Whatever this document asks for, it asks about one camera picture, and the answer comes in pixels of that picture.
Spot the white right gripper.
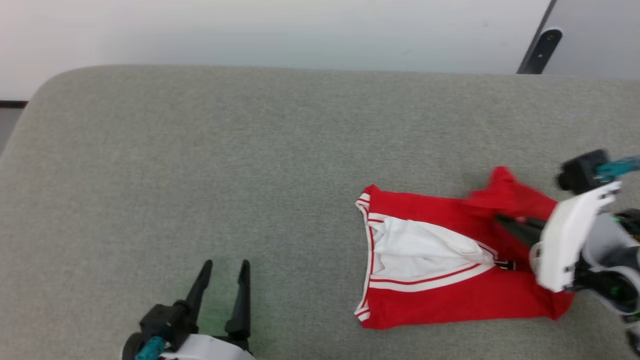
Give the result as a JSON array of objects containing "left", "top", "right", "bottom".
[{"left": 494, "top": 181, "right": 624, "bottom": 294}]

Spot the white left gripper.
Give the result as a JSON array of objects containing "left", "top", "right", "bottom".
[{"left": 159, "top": 259, "right": 257, "bottom": 360}]

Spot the red and white jersey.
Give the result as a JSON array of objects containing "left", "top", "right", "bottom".
[{"left": 354, "top": 166, "right": 576, "bottom": 330}]

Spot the teal left camera cable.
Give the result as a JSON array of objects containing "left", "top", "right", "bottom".
[{"left": 134, "top": 336, "right": 167, "bottom": 360}]

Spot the teal camera cable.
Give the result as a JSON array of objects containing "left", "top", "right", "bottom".
[
  {"left": 596, "top": 156, "right": 640, "bottom": 182},
  {"left": 134, "top": 336, "right": 167, "bottom": 360}
]

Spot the teal right camera cable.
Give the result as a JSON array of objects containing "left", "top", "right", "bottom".
[{"left": 596, "top": 156, "right": 640, "bottom": 182}]

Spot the black door handle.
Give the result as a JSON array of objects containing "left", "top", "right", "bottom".
[{"left": 522, "top": 28, "right": 563, "bottom": 75}]

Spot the dark door frame strip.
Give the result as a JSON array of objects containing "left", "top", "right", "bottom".
[{"left": 516, "top": 0, "right": 558, "bottom": 75}]

